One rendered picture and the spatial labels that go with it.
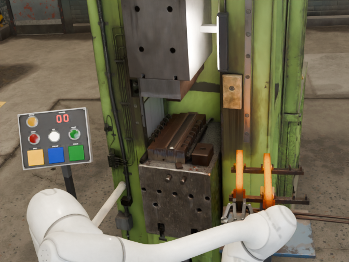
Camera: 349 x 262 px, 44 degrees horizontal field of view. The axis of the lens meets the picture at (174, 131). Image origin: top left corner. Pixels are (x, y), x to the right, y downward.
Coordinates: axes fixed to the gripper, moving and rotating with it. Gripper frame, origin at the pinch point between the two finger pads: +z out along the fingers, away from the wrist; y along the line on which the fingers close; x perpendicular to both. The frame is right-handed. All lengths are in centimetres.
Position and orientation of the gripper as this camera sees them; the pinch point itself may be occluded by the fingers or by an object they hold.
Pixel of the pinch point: (239, 199)
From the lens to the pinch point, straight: 169.7
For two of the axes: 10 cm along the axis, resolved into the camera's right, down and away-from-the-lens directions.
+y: 9.9, 0.1, -1.5
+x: -0.6, -8.9, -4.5
